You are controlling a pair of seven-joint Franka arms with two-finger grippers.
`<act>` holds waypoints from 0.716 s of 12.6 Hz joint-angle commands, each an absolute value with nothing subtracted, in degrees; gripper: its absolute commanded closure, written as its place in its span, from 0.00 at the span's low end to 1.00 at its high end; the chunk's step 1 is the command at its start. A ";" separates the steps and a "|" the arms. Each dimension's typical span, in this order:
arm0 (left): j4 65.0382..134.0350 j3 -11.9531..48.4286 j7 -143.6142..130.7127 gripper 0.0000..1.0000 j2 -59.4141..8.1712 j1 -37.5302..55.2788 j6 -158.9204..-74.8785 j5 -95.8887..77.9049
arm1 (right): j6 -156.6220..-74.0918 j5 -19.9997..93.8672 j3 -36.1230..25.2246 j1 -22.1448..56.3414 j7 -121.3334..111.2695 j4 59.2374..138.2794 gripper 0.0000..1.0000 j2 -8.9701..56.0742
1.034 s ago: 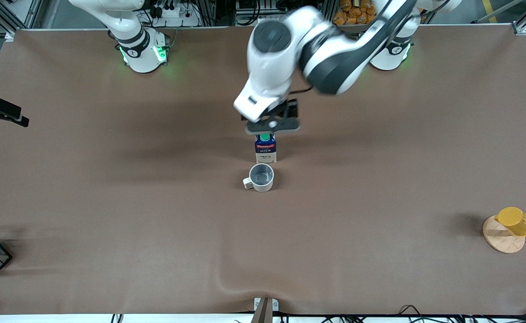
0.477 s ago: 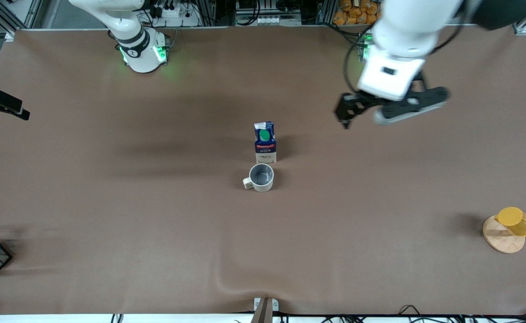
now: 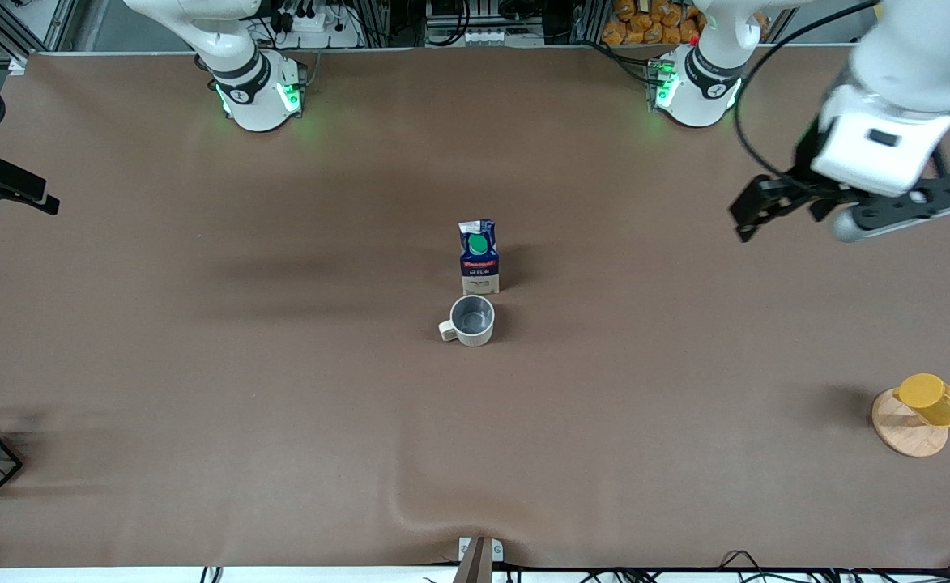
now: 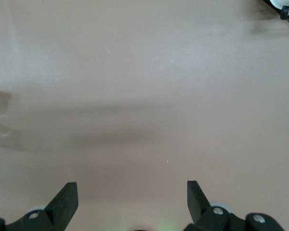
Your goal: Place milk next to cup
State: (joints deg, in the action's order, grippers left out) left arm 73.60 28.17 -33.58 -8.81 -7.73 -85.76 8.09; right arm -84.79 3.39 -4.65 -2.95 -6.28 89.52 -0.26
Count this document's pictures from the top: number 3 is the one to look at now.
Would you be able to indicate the wooden mug stand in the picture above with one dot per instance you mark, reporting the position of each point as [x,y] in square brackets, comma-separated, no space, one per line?
[908,425]

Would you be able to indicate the metal table clamp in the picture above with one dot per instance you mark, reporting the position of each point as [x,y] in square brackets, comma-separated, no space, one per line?
[479,559]

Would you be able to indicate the white power strip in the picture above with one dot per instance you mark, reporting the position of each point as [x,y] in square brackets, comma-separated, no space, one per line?
[321,24]

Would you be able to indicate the white ribbed mug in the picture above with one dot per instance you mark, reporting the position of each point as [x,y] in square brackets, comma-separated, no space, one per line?
[470,320]

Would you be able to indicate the yellow mug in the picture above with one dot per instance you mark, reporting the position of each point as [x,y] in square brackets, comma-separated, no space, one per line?
[932,398]

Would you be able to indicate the orange snack packs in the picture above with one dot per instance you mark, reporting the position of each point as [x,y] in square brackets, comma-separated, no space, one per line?
[649,20]

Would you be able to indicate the aluminium frame profile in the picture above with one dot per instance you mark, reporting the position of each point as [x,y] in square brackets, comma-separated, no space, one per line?
[13,24]

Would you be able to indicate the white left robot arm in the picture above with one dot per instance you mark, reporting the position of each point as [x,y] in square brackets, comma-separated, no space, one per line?
[705,81]

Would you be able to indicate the blue milk carton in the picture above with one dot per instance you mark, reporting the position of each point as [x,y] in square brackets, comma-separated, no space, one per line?
[479,259]

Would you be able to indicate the brown table cover mat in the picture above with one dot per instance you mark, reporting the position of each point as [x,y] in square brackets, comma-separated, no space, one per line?
[280,405]

